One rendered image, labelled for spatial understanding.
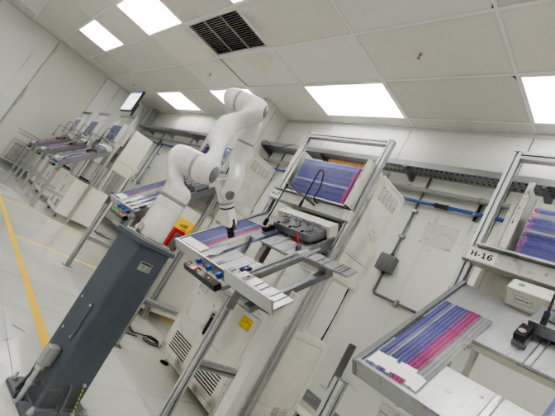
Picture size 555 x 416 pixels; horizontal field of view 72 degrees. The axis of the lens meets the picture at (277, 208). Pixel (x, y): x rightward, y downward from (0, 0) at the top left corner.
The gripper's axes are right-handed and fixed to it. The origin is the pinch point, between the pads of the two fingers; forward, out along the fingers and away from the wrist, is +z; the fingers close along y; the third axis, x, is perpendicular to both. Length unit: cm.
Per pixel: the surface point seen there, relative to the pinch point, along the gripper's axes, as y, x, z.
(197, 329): -23, -19, 64
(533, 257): 119, 66, -3
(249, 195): -124, 93, 27
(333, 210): 12, 66, 2
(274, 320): 51, -12, 23
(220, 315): 24.8, -24.3, 26.8
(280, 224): -10.4, 41.2, 9.9
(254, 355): 50, -23, 34
